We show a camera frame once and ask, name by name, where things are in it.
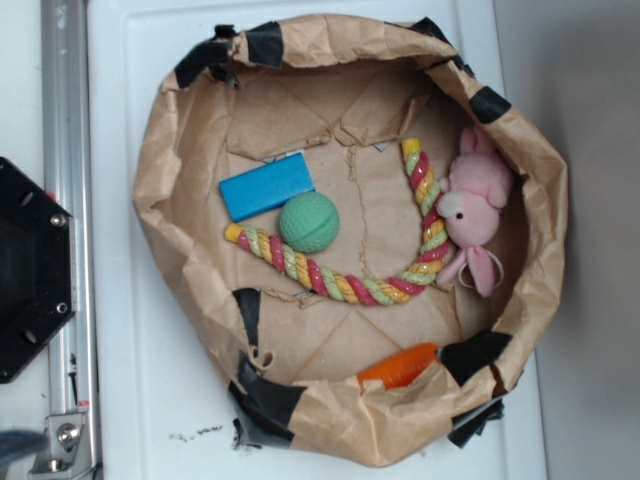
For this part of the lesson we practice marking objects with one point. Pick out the orange toy carrot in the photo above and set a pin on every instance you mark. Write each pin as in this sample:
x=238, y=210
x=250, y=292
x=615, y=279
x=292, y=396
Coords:
x=401, y=369

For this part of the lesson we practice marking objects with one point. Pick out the green rubber ball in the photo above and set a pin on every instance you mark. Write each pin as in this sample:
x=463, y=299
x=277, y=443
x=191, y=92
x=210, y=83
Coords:
x=309, y=222

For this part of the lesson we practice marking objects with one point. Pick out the brown paper bag bin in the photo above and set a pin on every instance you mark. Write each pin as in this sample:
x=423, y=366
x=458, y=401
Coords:
x=346, y=91

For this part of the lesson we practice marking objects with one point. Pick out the blue rectangular block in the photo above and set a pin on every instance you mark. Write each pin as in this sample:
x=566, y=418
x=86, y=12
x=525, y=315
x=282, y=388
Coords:
x=265, y=188

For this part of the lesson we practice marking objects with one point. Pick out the pink plush bunny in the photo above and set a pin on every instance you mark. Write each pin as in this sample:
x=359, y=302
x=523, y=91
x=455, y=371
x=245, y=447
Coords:
x=474, y=193

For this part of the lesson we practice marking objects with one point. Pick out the multicolour twisted rope toy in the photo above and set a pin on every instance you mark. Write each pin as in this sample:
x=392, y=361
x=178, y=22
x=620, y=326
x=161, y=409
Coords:
x=396, y=289

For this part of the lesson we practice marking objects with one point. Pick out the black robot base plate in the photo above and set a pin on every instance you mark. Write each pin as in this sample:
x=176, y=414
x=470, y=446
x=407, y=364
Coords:
x=36, y=270

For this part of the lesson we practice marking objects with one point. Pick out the aluminium rail profile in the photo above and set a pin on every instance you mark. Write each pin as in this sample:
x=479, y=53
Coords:
x=73, y=364

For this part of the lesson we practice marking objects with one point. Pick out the metal corner bracket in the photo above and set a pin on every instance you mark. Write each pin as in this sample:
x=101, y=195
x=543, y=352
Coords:
x=68, y=453

